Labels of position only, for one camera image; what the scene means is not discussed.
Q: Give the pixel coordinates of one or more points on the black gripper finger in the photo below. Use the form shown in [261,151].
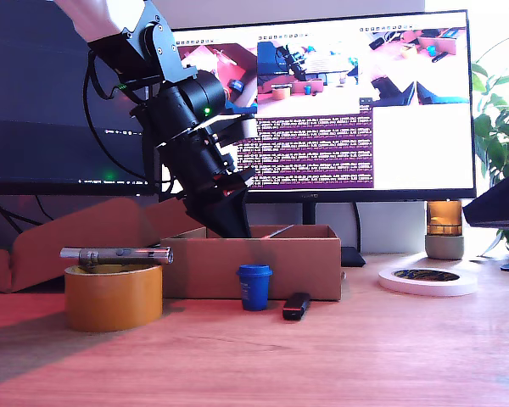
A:
[505,203]

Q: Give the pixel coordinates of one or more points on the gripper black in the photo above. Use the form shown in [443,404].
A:
[195,165]

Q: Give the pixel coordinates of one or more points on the open brown cardboard box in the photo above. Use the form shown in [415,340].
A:
[280,267]

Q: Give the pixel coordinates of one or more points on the green leafy plant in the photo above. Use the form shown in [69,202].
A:
[498,140]

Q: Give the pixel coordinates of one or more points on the amber glass jar grey base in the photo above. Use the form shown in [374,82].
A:
[444,248]

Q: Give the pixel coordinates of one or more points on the small blue lidded cup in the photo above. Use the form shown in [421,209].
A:
[254,292]

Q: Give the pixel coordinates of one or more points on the black USB stick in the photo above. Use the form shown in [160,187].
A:
[296,306]

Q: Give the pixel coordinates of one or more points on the black Huawei computer monitor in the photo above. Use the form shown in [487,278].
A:
[407,148]

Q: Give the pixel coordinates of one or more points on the silver metal flashlight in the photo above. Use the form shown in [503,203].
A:
[127,254]

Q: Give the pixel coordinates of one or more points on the flat white tape roll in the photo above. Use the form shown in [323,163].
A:
[428,289]

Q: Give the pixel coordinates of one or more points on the wide orange-brown tape roll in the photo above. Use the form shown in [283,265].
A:
[110,301]

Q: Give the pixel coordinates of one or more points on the dark screen computer monitor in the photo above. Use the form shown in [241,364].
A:
[25,106]

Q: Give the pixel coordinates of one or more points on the pale grey wrist camera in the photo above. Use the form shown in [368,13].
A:
[246,128]

